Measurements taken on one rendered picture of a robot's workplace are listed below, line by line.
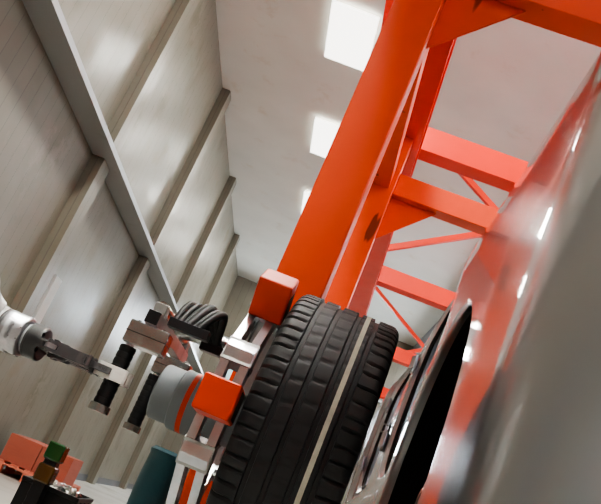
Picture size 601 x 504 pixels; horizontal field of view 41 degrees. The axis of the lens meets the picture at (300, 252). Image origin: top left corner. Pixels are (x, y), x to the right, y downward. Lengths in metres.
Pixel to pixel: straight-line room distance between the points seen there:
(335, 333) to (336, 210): 0.93
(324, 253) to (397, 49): 0.77
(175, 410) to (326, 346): 0.40
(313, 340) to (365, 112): 1.22
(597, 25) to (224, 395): 2.03
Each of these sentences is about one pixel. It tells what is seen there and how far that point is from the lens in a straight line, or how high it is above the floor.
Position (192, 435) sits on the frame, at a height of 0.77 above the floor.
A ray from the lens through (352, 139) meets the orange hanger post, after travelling 2.60.
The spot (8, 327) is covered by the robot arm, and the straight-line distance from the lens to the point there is 1.75.
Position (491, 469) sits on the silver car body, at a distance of 1.04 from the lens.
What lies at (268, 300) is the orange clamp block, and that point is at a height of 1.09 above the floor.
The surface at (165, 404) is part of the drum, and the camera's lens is 1.80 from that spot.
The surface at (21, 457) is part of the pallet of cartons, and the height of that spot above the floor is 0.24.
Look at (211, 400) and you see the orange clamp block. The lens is 1.48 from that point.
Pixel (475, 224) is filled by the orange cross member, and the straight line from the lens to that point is 4.68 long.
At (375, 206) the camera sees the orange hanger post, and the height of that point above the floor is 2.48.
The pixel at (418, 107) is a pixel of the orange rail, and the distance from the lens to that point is 4.50.
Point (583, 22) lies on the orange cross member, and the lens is 3.04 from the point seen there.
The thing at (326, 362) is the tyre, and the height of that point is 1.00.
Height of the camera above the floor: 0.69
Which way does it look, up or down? 18 degrees up
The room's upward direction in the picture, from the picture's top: 23 degrees clockwise
